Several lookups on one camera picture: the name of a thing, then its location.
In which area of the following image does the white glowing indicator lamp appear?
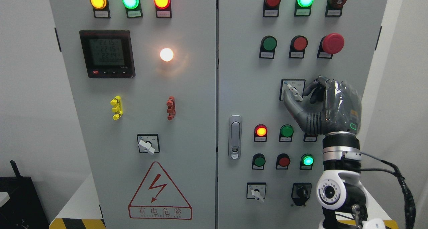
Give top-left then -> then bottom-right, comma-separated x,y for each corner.
159,48 -> 174,62

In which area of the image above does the black red buzzer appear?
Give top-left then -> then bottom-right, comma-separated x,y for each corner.
325,0 -> 347,17

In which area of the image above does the red terminal connector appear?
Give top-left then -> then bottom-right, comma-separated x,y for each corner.
166,96 -> 176,121

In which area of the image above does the green push button upper row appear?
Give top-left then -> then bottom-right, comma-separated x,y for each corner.
259,35 -> 277,59

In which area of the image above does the black digital power meter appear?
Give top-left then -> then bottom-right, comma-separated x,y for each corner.
79,30 -> 135,78

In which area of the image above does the left door white rotary switch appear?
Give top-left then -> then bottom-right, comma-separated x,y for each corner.
136,133 -> 160,155

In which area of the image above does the black device with antenna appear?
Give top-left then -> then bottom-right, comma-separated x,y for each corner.
0,160 -> 49,229

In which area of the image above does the grey electrical control cabinet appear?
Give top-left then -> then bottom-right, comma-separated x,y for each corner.
49,0 -> 387,229

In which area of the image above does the yellow terminal connector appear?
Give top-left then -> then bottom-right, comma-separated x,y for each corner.
110,96 -> 123,121

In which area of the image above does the red lightning warning sticker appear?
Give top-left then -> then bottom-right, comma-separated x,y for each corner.
128,161 -> 193,220

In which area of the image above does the black key switch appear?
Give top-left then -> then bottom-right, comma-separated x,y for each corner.
291,183 -> 312,206

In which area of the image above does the red lit indicator light top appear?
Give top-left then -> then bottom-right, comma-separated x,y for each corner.
154,0 -> 172,18

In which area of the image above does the green push button lower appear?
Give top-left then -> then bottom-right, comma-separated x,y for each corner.
251,153 -> 266,170

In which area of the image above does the bright green indicator top right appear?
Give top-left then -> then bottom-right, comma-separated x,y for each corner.
294,0 -> 314,17

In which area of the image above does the red emergency stop mushroom button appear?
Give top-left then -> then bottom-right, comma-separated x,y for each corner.
317,33 -> 344,59

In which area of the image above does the dark grey robotic hand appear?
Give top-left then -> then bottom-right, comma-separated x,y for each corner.
283,76 -> 362,135

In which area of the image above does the red push button lower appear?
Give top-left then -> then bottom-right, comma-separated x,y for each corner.
276,153 -> 291,170

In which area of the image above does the red push button upper row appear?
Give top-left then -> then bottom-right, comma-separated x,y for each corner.
289,35 -> 308,59

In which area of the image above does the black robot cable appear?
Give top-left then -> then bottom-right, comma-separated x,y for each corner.
334,151 -> 416,229

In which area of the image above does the green indicator light top left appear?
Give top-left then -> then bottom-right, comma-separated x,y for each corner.
122,0 -> 143,18

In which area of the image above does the dark red indicator top right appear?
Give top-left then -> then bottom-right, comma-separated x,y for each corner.
263,0 -> 281,17

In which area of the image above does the bottom white rotary switch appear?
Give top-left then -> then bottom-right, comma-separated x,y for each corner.
246,182 -> 266,203

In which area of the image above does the green indicator lower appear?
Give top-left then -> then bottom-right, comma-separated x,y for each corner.
279,124 -> 294,142

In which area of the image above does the grey rotary selector switch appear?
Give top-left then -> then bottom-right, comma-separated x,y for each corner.
279,79 -> 306,101

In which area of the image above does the yellow indicator light top left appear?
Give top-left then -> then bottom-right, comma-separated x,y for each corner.
90,0 -> 111,18

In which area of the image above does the silver cabinet door latch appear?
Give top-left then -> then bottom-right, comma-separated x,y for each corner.
229,115 -> 242,159

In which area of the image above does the red lit indicator lower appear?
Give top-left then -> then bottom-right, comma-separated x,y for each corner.
254,124 -> 268,142

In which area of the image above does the bright green lit button lower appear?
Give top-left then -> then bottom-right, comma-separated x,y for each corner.
299,154 -> 314,170

